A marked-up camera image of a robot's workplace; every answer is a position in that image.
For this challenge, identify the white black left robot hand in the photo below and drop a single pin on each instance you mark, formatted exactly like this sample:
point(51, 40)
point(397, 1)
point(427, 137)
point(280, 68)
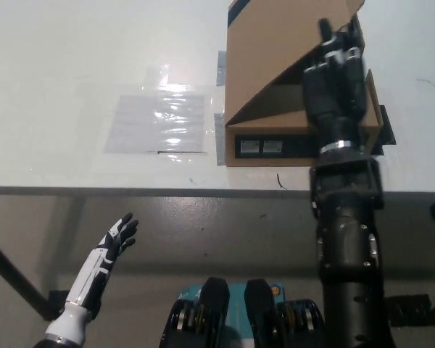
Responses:
point(101, 257)

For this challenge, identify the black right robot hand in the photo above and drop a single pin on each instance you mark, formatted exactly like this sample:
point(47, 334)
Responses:
point(333, 90)

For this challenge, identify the brown cardboard storage box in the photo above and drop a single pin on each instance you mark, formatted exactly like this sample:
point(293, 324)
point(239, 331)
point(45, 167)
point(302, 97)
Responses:
point(261, 54)

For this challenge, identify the black diagonal table leg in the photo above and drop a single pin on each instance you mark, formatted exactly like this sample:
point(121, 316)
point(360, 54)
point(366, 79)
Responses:
point(16, 275)

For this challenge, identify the short grey tape strip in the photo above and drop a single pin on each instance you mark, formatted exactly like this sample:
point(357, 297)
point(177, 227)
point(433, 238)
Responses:
point(222, 69)

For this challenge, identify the long grey tape strip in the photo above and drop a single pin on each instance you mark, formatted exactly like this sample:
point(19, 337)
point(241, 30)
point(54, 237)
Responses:
point(220, 141)

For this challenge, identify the clear plastic sleeve with paper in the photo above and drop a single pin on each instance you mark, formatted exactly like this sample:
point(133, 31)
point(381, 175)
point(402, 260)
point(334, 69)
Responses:
point(156, 123)

